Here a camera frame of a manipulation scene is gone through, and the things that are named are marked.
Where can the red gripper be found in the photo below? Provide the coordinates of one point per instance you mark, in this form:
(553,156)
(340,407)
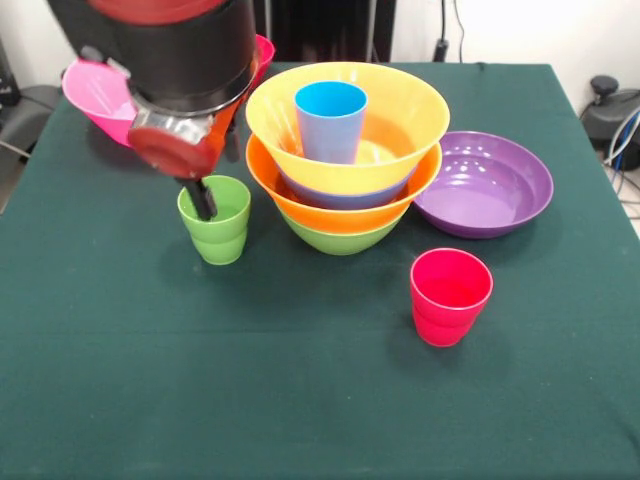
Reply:
(170,155)

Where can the green cup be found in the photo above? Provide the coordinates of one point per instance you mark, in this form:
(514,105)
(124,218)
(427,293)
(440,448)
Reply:
(220,245)

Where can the blue cup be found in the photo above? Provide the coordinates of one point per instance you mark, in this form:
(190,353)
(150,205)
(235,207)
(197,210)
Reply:
(330,130)

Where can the blue bowl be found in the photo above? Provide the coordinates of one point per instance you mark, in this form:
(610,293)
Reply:
(340,200)

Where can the orange bowl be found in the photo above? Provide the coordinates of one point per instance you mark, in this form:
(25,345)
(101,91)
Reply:
(410,110)
(350,220)

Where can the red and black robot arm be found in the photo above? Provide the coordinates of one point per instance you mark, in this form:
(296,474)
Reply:
(175,50)

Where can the red bowl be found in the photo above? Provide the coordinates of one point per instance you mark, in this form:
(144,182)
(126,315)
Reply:
(265,55)

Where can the pink bowl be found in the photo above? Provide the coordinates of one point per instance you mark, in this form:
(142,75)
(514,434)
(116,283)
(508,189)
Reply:
(95,100)

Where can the green bowl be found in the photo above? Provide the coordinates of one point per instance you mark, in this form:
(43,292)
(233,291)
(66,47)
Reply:
(345,245)

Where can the dark green tablecloth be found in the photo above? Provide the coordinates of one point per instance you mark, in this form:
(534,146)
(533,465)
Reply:
(250,375)

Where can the purple bowl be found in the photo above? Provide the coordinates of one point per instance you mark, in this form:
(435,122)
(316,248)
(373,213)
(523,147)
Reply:
(480,200)

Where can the red cup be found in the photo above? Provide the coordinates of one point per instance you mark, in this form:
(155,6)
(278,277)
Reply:
(445,320)

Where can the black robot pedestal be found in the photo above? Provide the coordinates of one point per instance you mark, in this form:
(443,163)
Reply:
(330,25)

